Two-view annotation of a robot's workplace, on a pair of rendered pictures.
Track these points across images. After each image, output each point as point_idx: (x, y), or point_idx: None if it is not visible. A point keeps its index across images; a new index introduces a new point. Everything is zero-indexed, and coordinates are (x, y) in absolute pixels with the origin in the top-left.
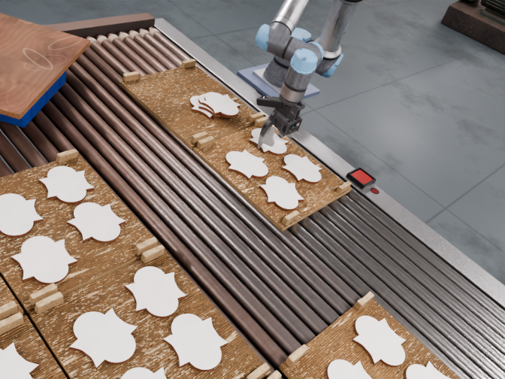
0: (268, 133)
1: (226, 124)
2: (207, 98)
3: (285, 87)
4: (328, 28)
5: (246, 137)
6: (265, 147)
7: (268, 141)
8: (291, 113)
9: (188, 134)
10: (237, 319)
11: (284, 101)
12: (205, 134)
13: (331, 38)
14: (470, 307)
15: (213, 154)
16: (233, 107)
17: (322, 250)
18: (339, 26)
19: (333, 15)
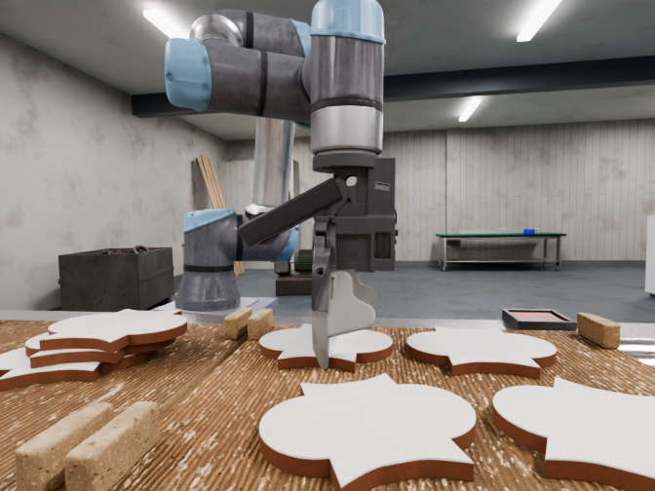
0: (336, 294)
1: (167, 366)
2: (59, 329)
3: (336, 109)
4: (267, 161)
5: (256, 364)
6: (340, 351)
7: (353, 317)
8: (376, 191)
9: None
10: None
11: (347, 156)
12: (101, 414)
13: (277, 178)
14: None
15: (195, 478)
16: (163, 317)
17: None
18: (284, 150)
19: (268, 132)
